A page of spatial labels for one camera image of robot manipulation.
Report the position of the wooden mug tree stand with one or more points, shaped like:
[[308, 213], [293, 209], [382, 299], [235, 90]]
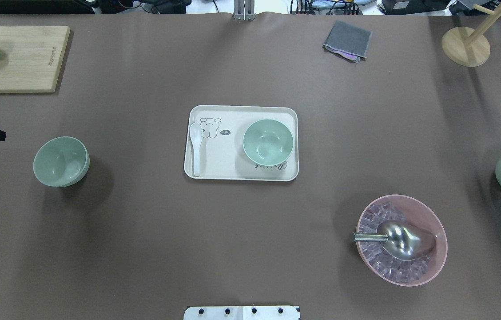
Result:
[[467, 46]]

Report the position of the bamboo cutting board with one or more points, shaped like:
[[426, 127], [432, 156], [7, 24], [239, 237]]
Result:
[[31, 58]]

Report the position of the grey folded cloth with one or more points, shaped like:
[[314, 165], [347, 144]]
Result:
[[349, 38]]

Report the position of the cream rabbit print tray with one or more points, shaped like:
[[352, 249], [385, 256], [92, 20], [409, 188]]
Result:
[[222, 155]]

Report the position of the purple cloth under grey cloth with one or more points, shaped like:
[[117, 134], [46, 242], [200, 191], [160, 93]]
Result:
[[348, 56]]

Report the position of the metal ice scoop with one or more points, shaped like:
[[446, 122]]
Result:
[[401, 240]]

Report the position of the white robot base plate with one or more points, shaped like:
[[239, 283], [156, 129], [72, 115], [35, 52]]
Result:
[[251, 312]]

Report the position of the pink bowl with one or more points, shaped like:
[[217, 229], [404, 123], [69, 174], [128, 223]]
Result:
[[419, 215]]

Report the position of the white ceramic spoon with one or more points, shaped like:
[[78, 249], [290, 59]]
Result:
[[196, 137]]

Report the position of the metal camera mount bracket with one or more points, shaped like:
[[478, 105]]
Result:
[[244, 10]]

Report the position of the clear ice cubes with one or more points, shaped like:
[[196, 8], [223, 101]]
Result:
[[382, 262]]

